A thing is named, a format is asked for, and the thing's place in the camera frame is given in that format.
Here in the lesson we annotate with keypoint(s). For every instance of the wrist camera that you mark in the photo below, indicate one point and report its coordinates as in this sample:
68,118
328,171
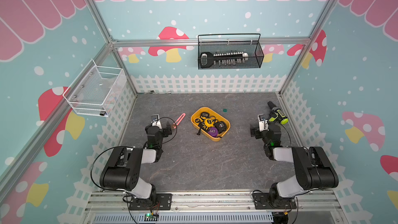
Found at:
156,121
263,122

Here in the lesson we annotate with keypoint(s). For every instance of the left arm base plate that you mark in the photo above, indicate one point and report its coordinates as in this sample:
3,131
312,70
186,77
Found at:
160,202

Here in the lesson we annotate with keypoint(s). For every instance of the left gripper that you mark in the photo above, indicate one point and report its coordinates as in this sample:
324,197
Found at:
166,129

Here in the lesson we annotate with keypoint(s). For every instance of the black yellow round tape measure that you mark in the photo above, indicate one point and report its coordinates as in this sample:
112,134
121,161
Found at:
203,126

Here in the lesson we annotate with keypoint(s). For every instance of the black wire wall basket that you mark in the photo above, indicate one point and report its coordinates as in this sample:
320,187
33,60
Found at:
225,43

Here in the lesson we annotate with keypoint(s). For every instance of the purple tape measure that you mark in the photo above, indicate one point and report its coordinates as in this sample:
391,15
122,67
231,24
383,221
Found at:
213,132

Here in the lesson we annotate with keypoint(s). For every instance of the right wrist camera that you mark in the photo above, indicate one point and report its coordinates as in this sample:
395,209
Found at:
263,122

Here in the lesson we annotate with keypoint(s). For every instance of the black tape measure red label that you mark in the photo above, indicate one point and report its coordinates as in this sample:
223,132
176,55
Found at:
221,126

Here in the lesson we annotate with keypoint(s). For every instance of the small yellow tape measure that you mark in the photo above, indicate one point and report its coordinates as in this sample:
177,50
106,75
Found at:
212,119

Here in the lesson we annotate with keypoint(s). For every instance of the black yellow clip tape measure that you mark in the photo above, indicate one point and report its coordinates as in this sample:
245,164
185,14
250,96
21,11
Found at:
205,115

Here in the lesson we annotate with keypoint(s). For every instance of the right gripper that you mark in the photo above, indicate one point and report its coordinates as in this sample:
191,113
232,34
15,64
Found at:
256,131

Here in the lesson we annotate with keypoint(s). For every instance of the yellow plastic storage box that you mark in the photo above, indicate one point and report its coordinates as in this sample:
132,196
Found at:
212,113

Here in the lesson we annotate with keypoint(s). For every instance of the green black cordless drill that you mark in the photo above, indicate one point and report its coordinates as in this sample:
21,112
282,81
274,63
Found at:
276,115

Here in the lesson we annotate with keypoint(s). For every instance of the yellow 2m tape measure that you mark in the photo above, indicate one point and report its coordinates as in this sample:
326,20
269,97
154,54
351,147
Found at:
198,120

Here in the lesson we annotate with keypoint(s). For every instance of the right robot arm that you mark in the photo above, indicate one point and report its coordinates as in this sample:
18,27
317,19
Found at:
313,170

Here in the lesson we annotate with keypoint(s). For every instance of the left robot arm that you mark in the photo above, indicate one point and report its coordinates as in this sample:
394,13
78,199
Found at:
121,172

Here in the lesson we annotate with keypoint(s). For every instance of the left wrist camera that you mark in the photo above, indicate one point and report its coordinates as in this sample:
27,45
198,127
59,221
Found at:
156,121

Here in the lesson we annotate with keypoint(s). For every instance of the white wire wall basket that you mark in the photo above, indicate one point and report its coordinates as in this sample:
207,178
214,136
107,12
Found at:
96,90

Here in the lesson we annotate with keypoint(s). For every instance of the small electronics board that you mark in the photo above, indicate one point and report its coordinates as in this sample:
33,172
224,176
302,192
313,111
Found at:
151,217

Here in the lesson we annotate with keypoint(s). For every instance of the socket wrench set holder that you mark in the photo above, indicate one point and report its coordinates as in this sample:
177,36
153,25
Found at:
209,60

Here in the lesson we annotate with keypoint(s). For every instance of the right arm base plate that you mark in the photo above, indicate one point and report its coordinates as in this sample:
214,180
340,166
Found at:
263,200

